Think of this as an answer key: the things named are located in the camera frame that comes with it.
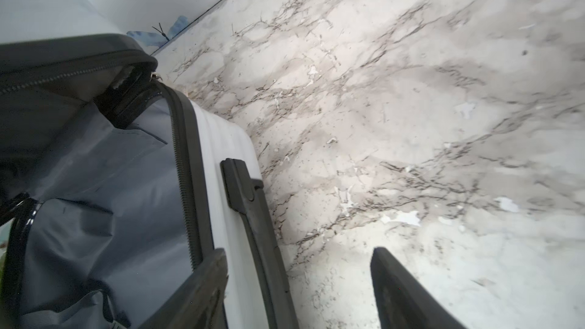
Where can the silver black space suitcase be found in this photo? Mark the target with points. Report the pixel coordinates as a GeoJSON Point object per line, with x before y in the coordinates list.
{"type": "Point", "coordinates": [115, 187]}

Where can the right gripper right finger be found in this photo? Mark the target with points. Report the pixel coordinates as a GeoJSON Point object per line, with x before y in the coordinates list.
{"type": "Point", "coordinates": [401, 301]}

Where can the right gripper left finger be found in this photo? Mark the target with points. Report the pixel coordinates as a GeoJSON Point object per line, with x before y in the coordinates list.
{"type": "Point", "coordinates": [197, 303]}

